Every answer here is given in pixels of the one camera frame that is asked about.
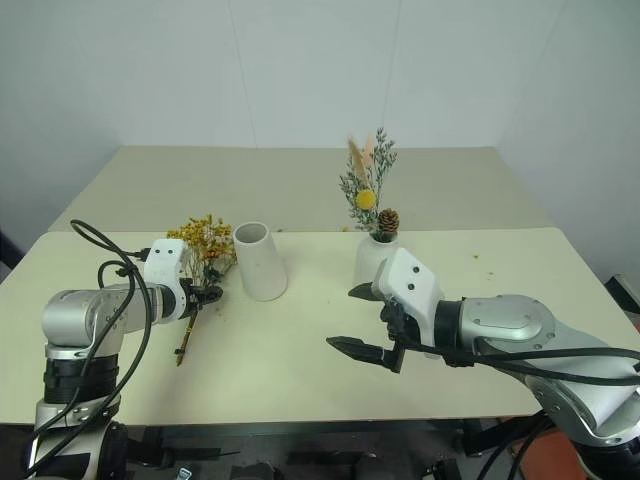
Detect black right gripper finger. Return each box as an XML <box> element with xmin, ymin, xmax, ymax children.
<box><xmin>347</xmin><ymin>281</ymin><xmax>385</xmax><ymax>303</ymax></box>
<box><xmin>325</xmin><ymin>335</ymin><xmax>406</xmax><ymax>376</ymax></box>

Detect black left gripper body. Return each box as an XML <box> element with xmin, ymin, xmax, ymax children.
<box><xmin>178</xmin><ymin>279</ymin><xmax>205</xmax><ymax>320</ymax></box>

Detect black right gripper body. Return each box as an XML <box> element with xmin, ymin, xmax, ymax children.
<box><xmin>378</xmin><ymin>297</ymin><xmax>427</xmax><ymax>352</ymax></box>

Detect yellow dried flower bouquet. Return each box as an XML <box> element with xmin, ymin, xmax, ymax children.
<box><xmin>166</xmin><ymin>213</ymin><xmax>239</xmax><ymax>369</ymax></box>

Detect round white bottle vase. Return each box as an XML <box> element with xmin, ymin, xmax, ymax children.
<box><xmin>354</xmin><ymin>234</ymin><xmax>404</xmax><ymax>297</ymax></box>

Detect tall white cone vase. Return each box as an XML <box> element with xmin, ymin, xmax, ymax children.
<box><xmin>232</xmin><ymin>222</ymin><xmax>290</xmax><ymax>303</ymax></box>

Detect green bouquet with pine cone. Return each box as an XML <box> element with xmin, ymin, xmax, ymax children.
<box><xmin>338</xmin><ymin>126</ymin><xmax>402</xmax><ymax>245</ymax></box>

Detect beige back table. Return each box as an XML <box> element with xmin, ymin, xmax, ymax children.
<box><xmin>47</xmin><ymin>144</ymin><xmax>564</xmax><ymax>234</ymax></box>

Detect dark blue object at edge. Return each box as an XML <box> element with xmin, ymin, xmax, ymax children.
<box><xmin>0</xmin><ymin>228</ymin><xmax>22</xmax><ymax>287</ymax></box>

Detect orange object under table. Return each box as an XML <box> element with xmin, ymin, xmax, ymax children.
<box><xmin>512</xmin><ymin>428</ymin><xmax>584</xmax><ymax>480</ymax></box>

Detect grey box at edge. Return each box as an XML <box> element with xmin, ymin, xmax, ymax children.
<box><xmin>606</xmin><ymin>272</ymin><xmax>640</xmax><ymax>317</ymax></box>

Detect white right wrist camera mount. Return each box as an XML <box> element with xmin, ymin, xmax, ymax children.
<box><xmin>371</xmin><ymin>246</ymin><xmax>446</xmax><ymax>361</ymax></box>

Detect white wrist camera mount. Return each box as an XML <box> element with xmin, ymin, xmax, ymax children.
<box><xmin>141</xmin><ymin>238</ymin><xmax>194</xmax><ymax>321</ymax></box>
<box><xmin>371</xmin><ymin>246</ymin><xmax>446</xmax><ymax>361</ymax></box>

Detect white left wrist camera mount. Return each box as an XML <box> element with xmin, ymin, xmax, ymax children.
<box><xmin>141</xmin><ymin>238</ymin><xmax>194</xmax><ymax>321</ymax></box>

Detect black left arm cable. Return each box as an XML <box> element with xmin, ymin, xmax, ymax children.
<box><xmin>27</xmin><ymin>219</ymin><xmax>153</xmax><ymax>471</ymax></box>

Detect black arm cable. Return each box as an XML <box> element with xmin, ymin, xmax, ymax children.
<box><xmin>441</xmin><ymin>342</ymin><xmax>640</xmax><ymax>387</ymax></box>
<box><xmin>27</xmin><ymin>219</ymin><xmax>153</xmax><ymax>471</ymax></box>

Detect black table frame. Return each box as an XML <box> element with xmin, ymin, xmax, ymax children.
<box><xmin>119</xmin><ymin>418</ymin><xmax>556</xmax><ymax>480</ymax></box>

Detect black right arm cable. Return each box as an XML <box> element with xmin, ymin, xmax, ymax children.
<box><xmin>441</xmin><ymin>342</ymin><xmax>640</xmax><ymax>387</ymax></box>

